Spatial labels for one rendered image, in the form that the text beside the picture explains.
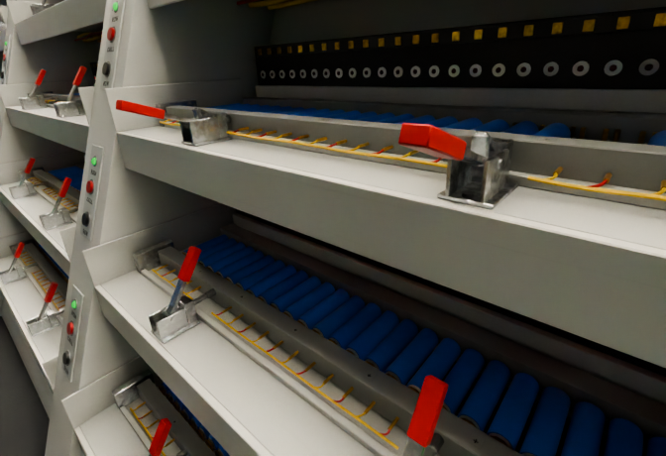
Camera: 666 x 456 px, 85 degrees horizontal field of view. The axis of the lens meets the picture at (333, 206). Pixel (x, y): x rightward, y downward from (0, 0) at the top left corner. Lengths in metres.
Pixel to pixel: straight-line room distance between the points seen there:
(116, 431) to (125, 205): 0.29
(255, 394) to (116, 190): 0.31
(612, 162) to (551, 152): 0.03
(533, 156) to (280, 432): 0.25
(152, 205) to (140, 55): 0.19
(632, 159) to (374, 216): 0.13
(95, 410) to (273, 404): 0.36
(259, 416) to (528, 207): 0.24
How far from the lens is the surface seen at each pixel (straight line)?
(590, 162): 0.22
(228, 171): 0.31
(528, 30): 0.36
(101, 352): 0.60
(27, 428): 0.92
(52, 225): 0.80
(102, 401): 0.64
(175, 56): 0.55
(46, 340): 0.84
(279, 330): 0.35
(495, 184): 0.19
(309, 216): 0.25
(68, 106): 0.77
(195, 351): 0.39
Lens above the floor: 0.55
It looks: 5 degrees down
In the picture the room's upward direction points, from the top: 12 degrees clockwise
